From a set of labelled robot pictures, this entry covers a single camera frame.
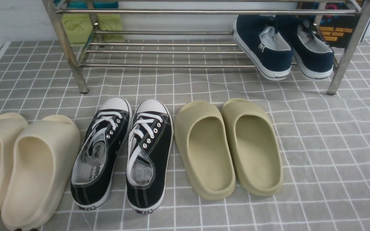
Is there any navy slip-on shoe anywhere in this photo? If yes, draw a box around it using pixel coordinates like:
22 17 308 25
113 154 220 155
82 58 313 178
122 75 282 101
276 15 334 80
233 15 293 81

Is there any silver metal shoe rack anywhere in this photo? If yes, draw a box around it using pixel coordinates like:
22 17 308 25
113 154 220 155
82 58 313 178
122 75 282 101
42 0 370 96

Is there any olive foam slipper left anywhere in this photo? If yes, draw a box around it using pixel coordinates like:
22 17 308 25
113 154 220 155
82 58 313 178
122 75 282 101
174 101 236 200

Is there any olive foam slipper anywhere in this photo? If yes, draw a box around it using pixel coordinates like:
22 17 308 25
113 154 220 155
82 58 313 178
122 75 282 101
221 98 283 196
174 101 236 200

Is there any black canvas sneaker right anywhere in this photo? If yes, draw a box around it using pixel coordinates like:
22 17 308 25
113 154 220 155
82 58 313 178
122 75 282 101
125 98 173 214

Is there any black canvas sneaker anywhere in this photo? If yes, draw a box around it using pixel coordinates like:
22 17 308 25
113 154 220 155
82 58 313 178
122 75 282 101
70 97 133 211
125 98 173 214

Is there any olive foam slipper right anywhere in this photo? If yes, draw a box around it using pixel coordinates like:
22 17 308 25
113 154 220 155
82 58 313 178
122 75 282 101
221 98 283 196

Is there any black canvas sneaker left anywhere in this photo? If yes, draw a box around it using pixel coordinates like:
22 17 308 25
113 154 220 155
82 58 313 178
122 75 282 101
70 97 133 211

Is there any green block right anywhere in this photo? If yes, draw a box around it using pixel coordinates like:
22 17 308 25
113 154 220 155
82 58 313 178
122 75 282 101
97 14 125 43

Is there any grey checked floor cloth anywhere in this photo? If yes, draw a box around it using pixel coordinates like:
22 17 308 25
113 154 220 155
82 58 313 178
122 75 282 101
0 38 370 231

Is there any black book with orange text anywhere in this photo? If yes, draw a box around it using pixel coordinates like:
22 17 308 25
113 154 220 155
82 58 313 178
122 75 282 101
297 2 360 49

